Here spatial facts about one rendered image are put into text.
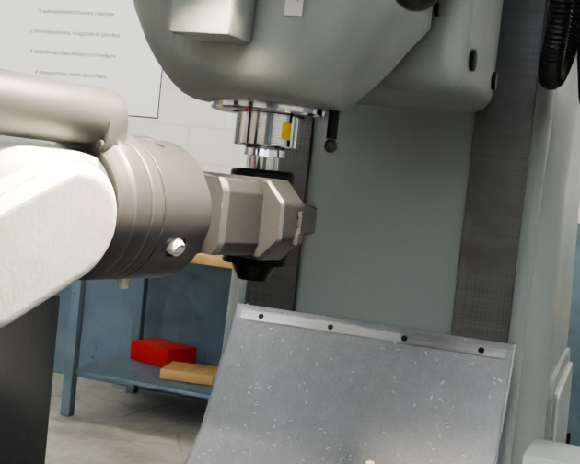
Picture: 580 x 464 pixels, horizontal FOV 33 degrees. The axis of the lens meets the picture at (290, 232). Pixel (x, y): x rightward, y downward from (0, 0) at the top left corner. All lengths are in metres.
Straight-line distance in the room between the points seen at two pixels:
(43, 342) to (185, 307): 4.57
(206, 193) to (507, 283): 0.51
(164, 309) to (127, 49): 1.49
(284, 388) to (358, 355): 0.09
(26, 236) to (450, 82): 0.42
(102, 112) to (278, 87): 0.13
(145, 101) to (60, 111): 5.02
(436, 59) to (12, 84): 0.38
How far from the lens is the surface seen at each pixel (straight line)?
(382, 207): 1.06
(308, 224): 0.71
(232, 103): 0.68
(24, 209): 0.48
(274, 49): 0.62
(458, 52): 0.79
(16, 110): 0.51
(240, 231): 0.62
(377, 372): 1.05
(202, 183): 0.60
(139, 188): 0.55
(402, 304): 1.06
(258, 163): 0.70
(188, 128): 5.41
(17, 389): 0.82
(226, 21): 0.59
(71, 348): 4.85
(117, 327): 5.62
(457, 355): 1.04
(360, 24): 0.63
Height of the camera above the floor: 1.26
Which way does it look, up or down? 3 degrees down
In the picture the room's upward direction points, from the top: 6 degrees clockwise
